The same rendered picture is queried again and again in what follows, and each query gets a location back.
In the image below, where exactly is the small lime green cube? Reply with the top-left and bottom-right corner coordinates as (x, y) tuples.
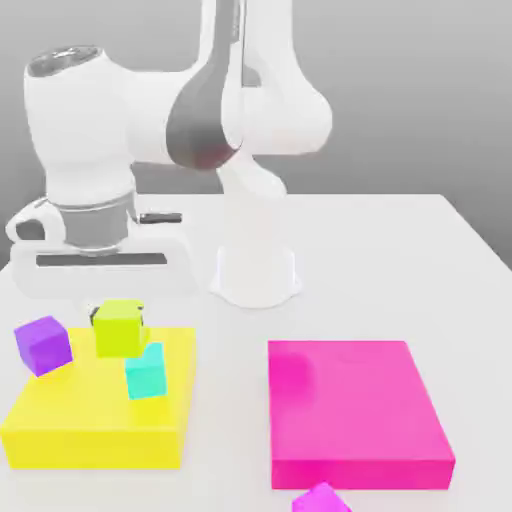
(89, 298), (150, 359)

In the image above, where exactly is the small magenta cube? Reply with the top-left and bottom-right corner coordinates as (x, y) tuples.
(290, 481), (354, 512)

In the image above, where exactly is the small turquoise cube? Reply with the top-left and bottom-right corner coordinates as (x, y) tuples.
(124, 341), (168, 401)

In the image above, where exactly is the small purple cube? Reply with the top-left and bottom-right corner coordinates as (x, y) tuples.
(13, 314), (75, 378)

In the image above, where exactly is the large yellow box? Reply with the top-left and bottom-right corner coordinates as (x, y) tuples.
(0, 326), (198, 471)

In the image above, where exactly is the large pink box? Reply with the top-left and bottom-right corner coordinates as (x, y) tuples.
(266, 339), (457, 492)

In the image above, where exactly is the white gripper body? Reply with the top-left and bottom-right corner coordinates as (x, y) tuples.
(10, 238), (199, 302)

